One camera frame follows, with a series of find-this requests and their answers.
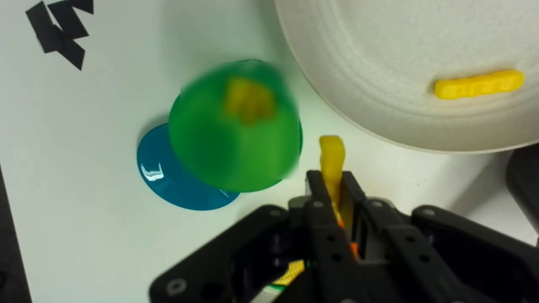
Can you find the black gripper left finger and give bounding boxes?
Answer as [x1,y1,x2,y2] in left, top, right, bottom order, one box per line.
[149,170,368,303]

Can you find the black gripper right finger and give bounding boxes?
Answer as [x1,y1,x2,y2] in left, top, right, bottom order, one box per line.
[342,170,539,303]

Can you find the yellow toy fry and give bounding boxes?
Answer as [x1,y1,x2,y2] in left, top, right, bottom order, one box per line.
[319,133,347,226]
[223,76,250,116]
[241,83,278,128]
[432,68,528,101]

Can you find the green plastic cup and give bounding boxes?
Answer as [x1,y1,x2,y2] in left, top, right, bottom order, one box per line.
[167,58,305,194]

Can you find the teal plastic saucer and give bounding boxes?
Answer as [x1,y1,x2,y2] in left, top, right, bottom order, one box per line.
[135,123,243,212]

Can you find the beige round plate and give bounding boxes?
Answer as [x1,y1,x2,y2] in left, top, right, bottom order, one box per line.
[273,0,539,155]

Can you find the black tape cluster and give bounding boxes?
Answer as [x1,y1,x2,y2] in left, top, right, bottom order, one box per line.
[24,0,97,73]

